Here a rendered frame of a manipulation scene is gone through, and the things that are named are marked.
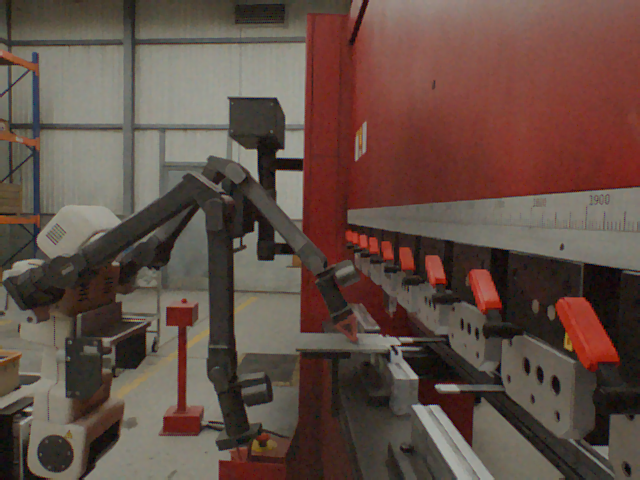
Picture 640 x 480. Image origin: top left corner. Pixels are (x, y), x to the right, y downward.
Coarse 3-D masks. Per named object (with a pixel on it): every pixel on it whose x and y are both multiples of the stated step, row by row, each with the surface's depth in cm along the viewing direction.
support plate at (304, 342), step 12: (300, 336) 153; (312, 336) 153; (324, 336) 154; (336, 336) 154; (360, 336) 155; (372, 336) 155; (300, 348) 139; (312, 348) 140; (324, 348) 140; (336, 348) 140; (348, 348) 140; (360, 348) 141; (372, 348) 141; (384, 348) 141
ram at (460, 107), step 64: (384, 0) 145; (448, 0) 83; (512, 0) 59; (576, 0) 45; (384, 64) 143; (448, 64) 83; (512, 64) 58; (576, 64) 45; (384, 128) 141; (448, 128) 82; (512, 128) 58; (576, 128) 45; (384, 192) 139; (448, 192) 81; (512, 192) 57; (576, 192) 45; (576, 256) 44
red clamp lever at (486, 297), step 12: (480, 276) 58; (480, 288) 57; (492, 288) 57; (480, 300) 56; (492, 300) 55; (492, 312) 55; (492, 324) 53; (504, 324) 53; (492, 336) 53; (504, 336) 53
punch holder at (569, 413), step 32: (512, 256) 57; (544, 256) 50; (512, 288) 57; (544, 288) 49; (576, 288) 44; (608, 288) 43; (512, 320) 56; (544, 320) 49; (608, 320) 43; (512, 352) 56; (544, 352) 49; (512, 384) 55; (544, 384) 48; (576, 384) 44; (544, 416) 48; (576, 416) 44; (608, 416) 44
